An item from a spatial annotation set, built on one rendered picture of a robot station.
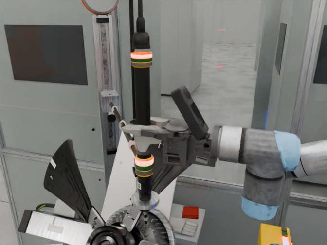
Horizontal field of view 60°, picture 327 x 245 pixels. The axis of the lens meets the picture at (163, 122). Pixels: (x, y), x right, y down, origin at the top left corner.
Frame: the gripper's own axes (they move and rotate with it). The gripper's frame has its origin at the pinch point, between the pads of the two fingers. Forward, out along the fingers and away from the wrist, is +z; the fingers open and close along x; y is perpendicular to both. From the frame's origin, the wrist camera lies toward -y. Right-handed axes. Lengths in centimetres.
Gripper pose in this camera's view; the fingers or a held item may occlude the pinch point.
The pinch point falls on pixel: (131, 122)
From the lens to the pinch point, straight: 65.2
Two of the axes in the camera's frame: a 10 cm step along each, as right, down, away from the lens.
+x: 3.0, -3.3, 8.9
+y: -0.1, 9.4, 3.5
